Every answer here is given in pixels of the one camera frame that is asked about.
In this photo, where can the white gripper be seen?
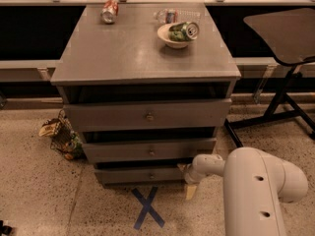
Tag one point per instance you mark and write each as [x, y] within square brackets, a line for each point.
[191, 176]

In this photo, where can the grey bottom drawer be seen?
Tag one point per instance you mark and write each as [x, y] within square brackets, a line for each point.
[159, 173]

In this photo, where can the grey drawer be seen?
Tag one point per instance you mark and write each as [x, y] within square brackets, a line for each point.
[159, 173]
[147, 115]
[147, 150]

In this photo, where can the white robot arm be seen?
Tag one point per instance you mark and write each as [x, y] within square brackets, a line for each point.
[255, 184]

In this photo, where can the grey middle drawer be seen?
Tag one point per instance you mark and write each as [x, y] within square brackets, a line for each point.
[147, 150]

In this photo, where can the grey top drawer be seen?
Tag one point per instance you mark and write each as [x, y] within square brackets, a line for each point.
[147, 115]

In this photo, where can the grey wooden drawer cabinet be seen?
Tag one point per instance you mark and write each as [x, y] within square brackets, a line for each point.
[127, 62]

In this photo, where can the blue tape cross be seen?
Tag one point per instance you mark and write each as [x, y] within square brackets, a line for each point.
[147, 208]

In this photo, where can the green soda can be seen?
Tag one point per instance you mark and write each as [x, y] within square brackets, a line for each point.
[186, 31]

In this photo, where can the yellow crumpled snack bag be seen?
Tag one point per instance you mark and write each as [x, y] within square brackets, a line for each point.
[50, 128]

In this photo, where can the white ceramic bowl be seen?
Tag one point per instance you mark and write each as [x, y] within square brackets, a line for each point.
[162, 34]

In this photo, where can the black swivel chair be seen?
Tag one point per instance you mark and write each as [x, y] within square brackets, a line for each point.
[290, 36]

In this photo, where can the red crushed soda can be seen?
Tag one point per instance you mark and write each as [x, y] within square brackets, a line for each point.
[109, 12]

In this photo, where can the wire basket with trash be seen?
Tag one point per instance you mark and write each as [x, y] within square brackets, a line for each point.
[67, 142]

